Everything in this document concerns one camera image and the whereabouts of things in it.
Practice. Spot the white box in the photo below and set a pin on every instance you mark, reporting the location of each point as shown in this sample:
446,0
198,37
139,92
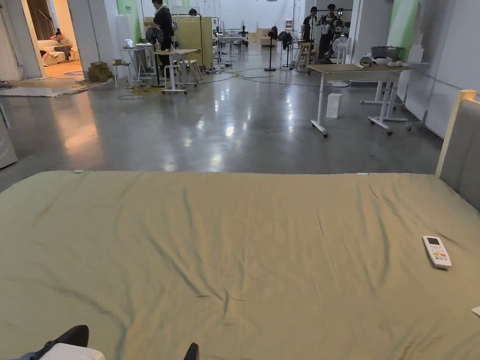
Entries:
333,106

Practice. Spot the white sofa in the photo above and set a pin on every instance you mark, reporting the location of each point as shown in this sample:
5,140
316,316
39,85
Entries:
50,48

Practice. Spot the grey padded headboard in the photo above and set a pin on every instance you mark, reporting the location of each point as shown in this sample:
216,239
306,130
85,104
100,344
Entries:
463,150

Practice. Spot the black standing fan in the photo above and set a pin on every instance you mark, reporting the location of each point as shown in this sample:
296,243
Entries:
273,35
285,39

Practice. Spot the bed with beige sheet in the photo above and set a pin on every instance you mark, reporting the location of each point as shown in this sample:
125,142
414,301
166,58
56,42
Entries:
240,240

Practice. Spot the white card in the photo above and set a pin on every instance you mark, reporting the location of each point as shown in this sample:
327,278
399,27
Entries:
477,311

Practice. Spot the white remote control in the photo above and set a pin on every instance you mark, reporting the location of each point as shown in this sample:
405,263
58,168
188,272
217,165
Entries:
437,252

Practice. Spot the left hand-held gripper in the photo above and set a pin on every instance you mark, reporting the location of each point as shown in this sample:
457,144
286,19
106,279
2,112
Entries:
71,353

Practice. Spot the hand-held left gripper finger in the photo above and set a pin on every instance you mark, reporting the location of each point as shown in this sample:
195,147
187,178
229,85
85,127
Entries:
193,352

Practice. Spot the wooden cabinet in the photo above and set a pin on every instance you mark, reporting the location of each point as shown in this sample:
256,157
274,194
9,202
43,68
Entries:
193,37

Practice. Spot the white standing fan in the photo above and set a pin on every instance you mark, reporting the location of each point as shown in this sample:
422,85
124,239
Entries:
340,47

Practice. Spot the stack of cartons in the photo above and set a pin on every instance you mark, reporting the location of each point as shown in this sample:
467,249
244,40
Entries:
99,71

